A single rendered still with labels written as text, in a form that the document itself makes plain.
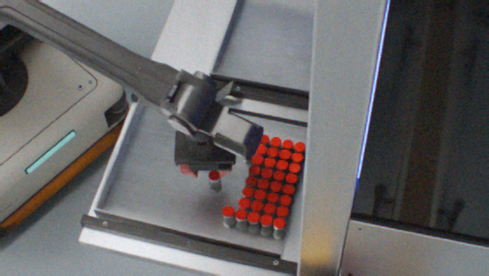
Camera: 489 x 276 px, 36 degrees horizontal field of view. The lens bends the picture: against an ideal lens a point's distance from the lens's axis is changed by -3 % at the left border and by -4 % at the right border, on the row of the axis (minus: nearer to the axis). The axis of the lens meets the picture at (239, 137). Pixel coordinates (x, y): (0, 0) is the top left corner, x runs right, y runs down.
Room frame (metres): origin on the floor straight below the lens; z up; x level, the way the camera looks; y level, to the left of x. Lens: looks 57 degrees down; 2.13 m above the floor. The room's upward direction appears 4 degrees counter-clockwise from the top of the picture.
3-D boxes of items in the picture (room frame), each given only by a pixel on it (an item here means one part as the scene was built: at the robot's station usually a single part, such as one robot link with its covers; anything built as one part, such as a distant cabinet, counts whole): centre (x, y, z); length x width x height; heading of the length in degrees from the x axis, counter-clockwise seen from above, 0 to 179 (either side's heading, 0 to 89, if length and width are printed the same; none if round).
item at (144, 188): (0.73, 0.06, 0.90); 0.34 x 0.26 x 0.04; 72
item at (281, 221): (0.68, -0.08, 0.90); 0.18 x 0.02 x 0.05; 162
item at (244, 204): (0.70, -0.02, 0.90); 0.18 x 0.02 x 0.05; 162
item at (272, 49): (1.02, -0.15, 0.90); 0.34 x 0.26 x 0.04; 72
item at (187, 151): (0.71, 0.06, 1.04); 0.10 x 0.07 x 0.07; 87
